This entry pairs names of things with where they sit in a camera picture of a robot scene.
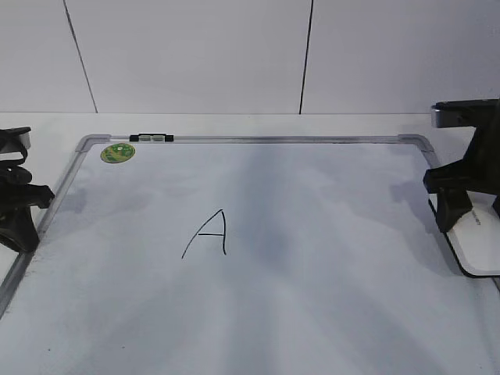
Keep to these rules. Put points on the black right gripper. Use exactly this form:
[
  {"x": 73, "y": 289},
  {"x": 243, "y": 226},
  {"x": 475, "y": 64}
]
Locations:
[{"x": 477, "y": 171}]

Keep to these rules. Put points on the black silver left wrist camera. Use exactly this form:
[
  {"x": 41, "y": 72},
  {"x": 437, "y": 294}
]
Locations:
[{"x": 15, "y": 140}]

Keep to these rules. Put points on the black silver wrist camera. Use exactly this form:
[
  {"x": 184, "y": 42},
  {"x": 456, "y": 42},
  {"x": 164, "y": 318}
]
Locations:
[
  {"x": 467, "y": 113},
  {"x": 15, "y": 140}
]

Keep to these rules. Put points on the round green sticker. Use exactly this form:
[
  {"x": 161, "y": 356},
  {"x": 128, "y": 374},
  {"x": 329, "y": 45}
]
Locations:
[{"x": 117, "y": 153}]

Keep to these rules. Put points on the white board with grey frame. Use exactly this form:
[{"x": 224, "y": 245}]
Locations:
[{"x": 294, "y": 255}]

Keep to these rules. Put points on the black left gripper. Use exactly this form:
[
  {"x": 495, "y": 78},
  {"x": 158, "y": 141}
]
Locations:
[{"x": 18, "y": 193}]

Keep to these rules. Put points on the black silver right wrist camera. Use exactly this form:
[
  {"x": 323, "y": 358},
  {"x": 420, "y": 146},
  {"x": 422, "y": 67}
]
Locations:
[{"x": 467, "y": 113}]

